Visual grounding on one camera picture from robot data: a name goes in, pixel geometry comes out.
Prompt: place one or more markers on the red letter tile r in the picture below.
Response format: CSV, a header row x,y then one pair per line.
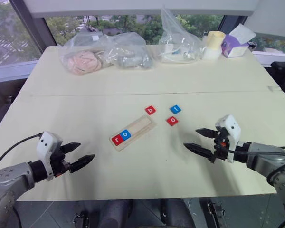
x,y
117,139

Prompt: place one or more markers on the large clear plastic bag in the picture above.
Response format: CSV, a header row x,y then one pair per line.
x,y
114,45

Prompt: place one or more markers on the blue letter tile o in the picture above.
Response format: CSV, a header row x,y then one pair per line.
x,y
125,135

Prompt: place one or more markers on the black chair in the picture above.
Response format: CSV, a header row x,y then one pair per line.
x,y
283,78

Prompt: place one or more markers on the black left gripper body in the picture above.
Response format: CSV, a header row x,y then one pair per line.
x,y
59,164

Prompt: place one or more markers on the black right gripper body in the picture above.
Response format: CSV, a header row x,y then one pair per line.
x,y
221,147

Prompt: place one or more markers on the purple tissue box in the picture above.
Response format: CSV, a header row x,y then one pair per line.
x,y
235,48

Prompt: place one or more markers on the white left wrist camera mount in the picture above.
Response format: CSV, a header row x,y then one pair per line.
x,y
46,145

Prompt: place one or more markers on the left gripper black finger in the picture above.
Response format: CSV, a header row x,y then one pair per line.
x,y
72,147
83,162

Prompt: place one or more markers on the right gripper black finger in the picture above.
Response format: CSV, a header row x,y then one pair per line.
x,y
207,133
200,150

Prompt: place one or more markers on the red letter tile o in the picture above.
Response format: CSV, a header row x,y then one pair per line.
x,y
173,121

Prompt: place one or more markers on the black metal clamp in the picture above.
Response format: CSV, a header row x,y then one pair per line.
x,y
79,218
216,213

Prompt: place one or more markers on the wooden letter tray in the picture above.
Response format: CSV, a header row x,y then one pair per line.
x,y
142,124

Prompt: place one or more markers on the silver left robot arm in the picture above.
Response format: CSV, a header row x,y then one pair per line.
x,y
9,180

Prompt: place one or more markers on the pink cloth bundle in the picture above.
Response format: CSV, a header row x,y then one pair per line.
x,y
84,63

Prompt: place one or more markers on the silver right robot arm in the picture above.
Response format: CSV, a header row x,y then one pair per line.
x,y
268,164

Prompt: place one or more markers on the cream foam roll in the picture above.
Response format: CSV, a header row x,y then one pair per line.
x,y
213,45

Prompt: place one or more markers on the red letter tile b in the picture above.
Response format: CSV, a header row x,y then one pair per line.
x,y
150,110

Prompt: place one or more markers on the small dark cup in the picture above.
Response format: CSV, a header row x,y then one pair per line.
x,y
252,45

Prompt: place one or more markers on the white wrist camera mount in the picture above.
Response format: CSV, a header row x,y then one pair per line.
x,y
232,128
46,145

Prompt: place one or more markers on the plastic bag with grey items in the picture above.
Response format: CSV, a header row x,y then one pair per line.
x,y
133,62

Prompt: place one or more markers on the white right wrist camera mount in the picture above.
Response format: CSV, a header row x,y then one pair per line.
x,y
232,128

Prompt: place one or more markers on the dark window frame post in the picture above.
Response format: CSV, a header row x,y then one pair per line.
x,y
227,26
33,26

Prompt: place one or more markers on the blue letter tile t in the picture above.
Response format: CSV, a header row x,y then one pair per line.
x,y
175,109

